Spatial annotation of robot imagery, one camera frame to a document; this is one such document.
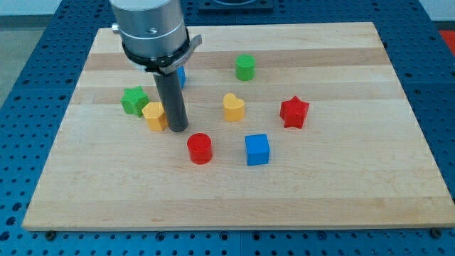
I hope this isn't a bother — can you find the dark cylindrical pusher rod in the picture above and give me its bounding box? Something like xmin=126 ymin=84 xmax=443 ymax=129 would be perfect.
xmin=154 ymin=72 xmax=188 ymax=132

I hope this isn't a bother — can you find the black clamp ring with lever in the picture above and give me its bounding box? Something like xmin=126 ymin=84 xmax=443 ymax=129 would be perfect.
xmin=122 ymin=30 xmax=202 ymax=75

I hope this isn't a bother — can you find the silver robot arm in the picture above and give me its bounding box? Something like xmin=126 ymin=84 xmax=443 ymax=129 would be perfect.
xmin=109 ymin=0 xmax=203 ymax=132

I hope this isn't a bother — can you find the green star block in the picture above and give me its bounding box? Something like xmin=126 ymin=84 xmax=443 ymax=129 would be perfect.
xmin=120 ymin=86 xmax=149 ymax=117

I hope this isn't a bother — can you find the red star block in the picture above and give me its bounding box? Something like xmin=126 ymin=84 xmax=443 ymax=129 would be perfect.
xmin=279 ymin=96 xmax=310 ymax=129

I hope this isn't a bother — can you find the blue block behind rod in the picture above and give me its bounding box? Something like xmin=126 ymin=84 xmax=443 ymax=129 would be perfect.
xmin=177 ymin=66 xmax=186 ymax=89

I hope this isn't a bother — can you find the yellow pentagon block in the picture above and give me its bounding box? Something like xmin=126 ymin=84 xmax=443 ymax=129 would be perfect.
xmin=142 ymin=102 xmax=168 ymax=132

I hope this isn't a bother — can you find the red cylinder block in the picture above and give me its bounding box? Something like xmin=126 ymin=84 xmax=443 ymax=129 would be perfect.
xmin=187 ymin=133 xmax=213 ymax=164

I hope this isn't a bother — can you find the yellow heart block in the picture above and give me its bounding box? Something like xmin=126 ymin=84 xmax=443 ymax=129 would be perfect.
xmin=223 ymin=93 xmax=245 ymax=122

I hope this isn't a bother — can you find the green cylinder block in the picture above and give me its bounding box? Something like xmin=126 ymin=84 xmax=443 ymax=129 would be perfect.
xmin=235 ymin=54 xmax=256 ymax=81

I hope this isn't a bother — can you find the blue cube block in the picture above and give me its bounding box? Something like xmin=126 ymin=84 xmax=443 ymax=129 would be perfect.
xmin=245 ymin=134 xmax=270 ymax=166

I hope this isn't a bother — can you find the wooden board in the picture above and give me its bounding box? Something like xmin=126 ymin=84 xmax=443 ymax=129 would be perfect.
xmin=23 ymin=22 xmax=454 ymax=231

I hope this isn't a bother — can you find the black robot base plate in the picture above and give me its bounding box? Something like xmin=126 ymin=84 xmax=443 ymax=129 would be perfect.
xmin=198 ymin=0 xmax=274 ymax=13

